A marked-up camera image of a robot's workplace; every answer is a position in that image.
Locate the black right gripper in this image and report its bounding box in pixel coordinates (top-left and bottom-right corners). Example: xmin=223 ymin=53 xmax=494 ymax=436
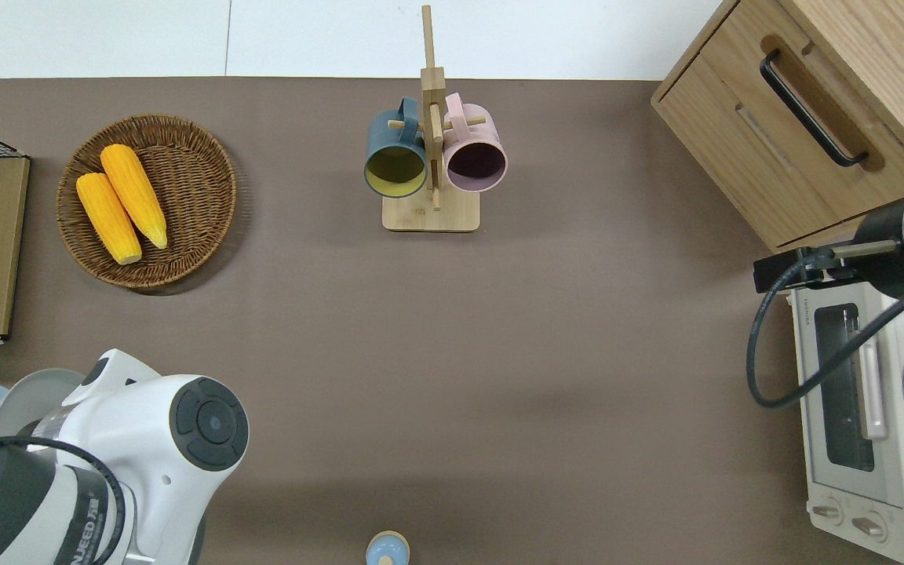
xmin=753 ymin=196 xmax=904 ymax=301

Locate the gray plate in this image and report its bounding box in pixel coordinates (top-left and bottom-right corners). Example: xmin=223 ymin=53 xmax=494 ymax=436
xmin=0 ymin=369 xmax=86 ymax=440

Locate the wooden drawer cabinet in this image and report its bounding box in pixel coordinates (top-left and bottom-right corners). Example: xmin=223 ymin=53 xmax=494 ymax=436
xmin=651 ymin=0 xmax=904 ymax=253

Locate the white toaster oven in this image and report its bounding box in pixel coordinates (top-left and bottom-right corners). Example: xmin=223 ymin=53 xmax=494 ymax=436
xmin=786 ymin=282 xmax=904 ymax=565

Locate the brown table mat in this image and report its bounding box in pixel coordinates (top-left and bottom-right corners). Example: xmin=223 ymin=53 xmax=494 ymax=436
xmin=0 ymin=76 xmax=904 ymax=565

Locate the pink mug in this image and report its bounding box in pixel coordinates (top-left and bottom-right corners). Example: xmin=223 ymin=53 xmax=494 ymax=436
xmin=443 ymin=93 xmax=509 ymax=194

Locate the wooden mug tree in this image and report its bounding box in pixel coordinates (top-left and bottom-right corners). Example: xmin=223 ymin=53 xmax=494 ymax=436
xmin=381 ymin=4 xmax=488 ymax=233

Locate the teal mug with yellow inside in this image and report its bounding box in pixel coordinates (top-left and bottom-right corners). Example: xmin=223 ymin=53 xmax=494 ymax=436
xmin=363 ymin=97 xmax=429 ymax=199

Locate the blue call bell wooden base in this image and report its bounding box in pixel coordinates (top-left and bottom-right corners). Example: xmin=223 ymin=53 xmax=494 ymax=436
xmin=366 ymin=531 xmax=410 ymax=565

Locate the round brown wicker basket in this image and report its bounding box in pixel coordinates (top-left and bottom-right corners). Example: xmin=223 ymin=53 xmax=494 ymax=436
xmin=56 ymin=115 xmax=237 ymax=290

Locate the yellow corn cob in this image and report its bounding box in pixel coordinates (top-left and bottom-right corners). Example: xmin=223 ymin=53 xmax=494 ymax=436
xmin=100 ymin=144 xmax=169 ymax=250
xmin=75 ymin=173 xmax=143 ymax=265

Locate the black cabinet handle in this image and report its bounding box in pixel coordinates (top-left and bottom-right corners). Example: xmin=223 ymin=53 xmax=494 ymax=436
xmin=760 ymin=49 xmax=870 ymax=168

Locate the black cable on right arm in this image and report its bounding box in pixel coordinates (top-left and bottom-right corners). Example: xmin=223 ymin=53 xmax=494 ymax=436
xmin=745 ymin=263 xmax=904 ymax=410

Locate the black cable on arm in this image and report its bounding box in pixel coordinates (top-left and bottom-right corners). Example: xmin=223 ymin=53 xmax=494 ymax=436
xmin=0 ymin=434 xmax=128 ymax=565
xmin=745 ymin=263 xmax=904 ymax=410

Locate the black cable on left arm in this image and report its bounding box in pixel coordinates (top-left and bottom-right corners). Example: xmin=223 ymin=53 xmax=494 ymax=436
xmin=0 ymin=434 xmax=128 ymax=565

